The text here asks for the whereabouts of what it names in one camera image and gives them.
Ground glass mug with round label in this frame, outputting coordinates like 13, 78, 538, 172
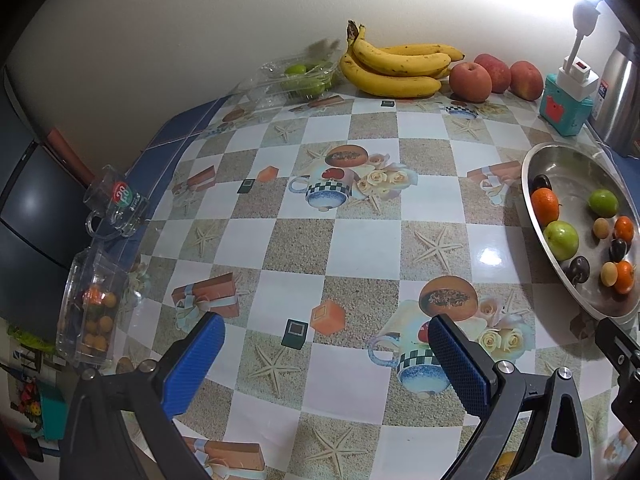
82, 165, 150, 238

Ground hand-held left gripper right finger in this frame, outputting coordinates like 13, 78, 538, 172
428, 313, 594, 480

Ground large steel basin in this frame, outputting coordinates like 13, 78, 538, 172
520, 142, 640, 321

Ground red yellow apple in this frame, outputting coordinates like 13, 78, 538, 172
509, 60, 544, 100

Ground dark glossy panel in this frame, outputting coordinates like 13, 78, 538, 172
0, 67, 96, 346

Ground clear plastic fruit container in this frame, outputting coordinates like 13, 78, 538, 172
235, 50, 346, 106

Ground colourful printed item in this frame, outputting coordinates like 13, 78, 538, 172
0, 350, 71, 461

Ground dark red apple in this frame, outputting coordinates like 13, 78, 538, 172
473, 53, 512, 94

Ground large green jujube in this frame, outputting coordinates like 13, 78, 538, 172
542, 221, 580, 262

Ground large orange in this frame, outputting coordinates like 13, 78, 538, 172
530, 187, 561, 223

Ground steel thermos jug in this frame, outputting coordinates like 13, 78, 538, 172
592, 31, 640, 146

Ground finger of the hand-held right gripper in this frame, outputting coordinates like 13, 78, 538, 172
594, 317, 640, 376

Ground clear plastic kumquat box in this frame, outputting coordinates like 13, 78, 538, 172
55, 247, 131, 366

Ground white power cable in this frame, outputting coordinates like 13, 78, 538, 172
565, 0, 601, 61

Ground yellow banana bunch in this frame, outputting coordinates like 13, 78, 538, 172
340, 20, 466, 99

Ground printed checkered tablecloth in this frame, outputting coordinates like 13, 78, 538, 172
117, 87, 640, 480

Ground small green jujube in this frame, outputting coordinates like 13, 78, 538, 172
587, 189, 620, 218

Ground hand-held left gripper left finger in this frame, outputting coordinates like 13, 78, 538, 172
59, 311, 227, 480

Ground teal plastic toy box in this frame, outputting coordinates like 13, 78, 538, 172
538, 74, 596, 137

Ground pink apple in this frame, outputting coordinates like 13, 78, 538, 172
448, 61, 493, 102

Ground cluster of kumquats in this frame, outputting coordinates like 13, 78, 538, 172
80, 285, 118, 356

